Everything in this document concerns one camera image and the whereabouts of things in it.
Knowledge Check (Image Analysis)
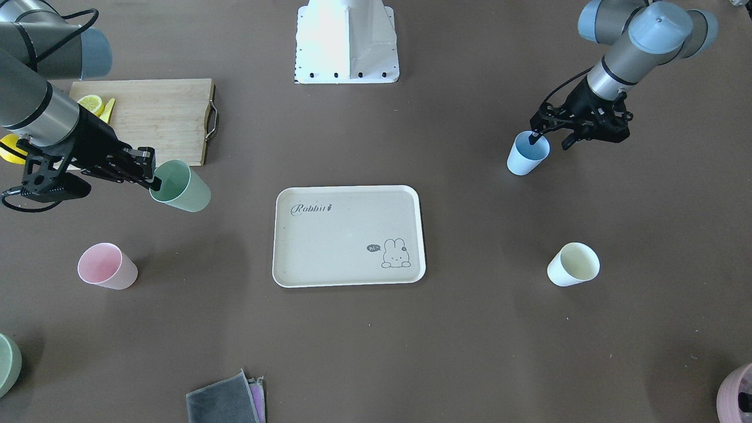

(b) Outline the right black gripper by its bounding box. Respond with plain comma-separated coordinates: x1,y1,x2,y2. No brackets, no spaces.
3,108,162,203

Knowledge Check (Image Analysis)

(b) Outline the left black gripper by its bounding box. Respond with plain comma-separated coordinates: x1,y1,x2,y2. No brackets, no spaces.
528,78,633,145

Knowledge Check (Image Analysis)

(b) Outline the blue plastic cup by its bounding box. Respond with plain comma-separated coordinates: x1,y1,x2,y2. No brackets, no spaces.
507,130,550,176

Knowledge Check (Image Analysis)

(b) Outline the green plastic cup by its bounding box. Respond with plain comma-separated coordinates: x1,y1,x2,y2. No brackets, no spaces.
149,160,212,212

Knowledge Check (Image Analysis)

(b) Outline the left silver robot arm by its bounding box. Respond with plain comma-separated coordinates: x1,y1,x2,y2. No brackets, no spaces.
528,1,718,150

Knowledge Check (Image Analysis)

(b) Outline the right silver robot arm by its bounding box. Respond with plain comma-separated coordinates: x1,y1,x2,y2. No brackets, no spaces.
2,1,178,213

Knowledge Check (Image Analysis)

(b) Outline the beige rabbit tray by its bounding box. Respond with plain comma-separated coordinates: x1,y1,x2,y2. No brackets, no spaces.
272,185,427,287

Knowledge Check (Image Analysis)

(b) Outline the bamboo cutting board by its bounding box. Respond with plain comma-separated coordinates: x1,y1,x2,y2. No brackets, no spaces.
69,78,216,166

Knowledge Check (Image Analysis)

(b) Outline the yellow plastic knife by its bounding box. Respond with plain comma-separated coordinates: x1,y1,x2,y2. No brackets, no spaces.
99,98,116,124

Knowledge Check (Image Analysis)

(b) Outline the pink plastic cup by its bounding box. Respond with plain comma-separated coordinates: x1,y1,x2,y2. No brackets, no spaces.
77,243,139,290

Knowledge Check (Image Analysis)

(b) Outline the halved lemon piece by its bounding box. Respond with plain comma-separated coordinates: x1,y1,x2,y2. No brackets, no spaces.
77,95,105,117

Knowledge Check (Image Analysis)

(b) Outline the cream plastic cup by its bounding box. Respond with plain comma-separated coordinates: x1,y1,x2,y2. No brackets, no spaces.
547,243,600,287

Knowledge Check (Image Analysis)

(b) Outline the yellow lemon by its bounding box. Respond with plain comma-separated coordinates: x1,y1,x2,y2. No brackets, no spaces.
0,133,27,165

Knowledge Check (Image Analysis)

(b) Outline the green bowl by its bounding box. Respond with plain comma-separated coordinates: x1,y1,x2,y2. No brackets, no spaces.
0,334,22,397

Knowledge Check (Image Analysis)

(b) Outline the grey folded cloth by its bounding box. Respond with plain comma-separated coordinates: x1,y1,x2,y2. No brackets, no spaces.
186,371,267,422

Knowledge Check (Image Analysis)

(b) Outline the pink bowl with ice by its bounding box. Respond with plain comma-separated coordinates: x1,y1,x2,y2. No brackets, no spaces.
716,363,751,422

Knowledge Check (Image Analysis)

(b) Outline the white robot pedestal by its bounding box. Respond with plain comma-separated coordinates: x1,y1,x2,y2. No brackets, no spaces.
294,1,400,84

